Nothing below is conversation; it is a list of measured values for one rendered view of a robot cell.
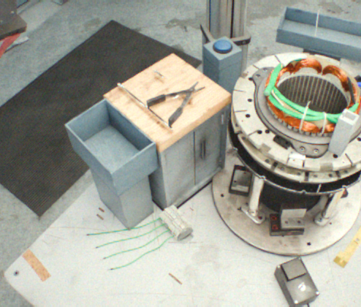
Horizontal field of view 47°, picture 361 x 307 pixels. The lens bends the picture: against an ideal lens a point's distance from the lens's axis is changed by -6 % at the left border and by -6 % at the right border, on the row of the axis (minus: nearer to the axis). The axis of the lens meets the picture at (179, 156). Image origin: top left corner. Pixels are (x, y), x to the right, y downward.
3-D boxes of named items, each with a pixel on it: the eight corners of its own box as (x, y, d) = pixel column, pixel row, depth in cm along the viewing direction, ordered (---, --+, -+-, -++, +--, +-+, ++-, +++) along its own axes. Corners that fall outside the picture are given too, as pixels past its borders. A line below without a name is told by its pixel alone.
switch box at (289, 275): (291, 311, 92) (296, 302, 88) (272, 273, 98) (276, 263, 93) (315, 300, 93) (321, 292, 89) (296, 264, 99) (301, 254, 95)
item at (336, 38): (350, 102, 129) (378, 26, 106) (346, 127, 123) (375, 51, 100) (273, 82, 135) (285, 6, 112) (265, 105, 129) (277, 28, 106)
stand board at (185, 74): (160, 153, 87) (158, 145, 85) (104, 102, 96) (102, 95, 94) (231, 102, 95) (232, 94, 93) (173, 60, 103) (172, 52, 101)
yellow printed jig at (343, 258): (345, 270, 97) (349, 265, 95) (333, 261, 99) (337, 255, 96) (389, 209, 106) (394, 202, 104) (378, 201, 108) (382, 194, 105)
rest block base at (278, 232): (268, 217, 104) (269, 213, 103) (300, 216, 104) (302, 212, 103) (270, 236, 101) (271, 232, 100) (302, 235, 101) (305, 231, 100)
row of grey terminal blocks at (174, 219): (196, 235, 105) (196, 227, 101) (180, 246, 103) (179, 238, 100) (172, 207, 110) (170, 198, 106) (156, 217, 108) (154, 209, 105)
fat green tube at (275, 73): (267, 101, 81) (268, 93, 79) (251, 91, 82) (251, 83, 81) (308, 63, 87) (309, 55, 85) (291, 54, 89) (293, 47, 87)
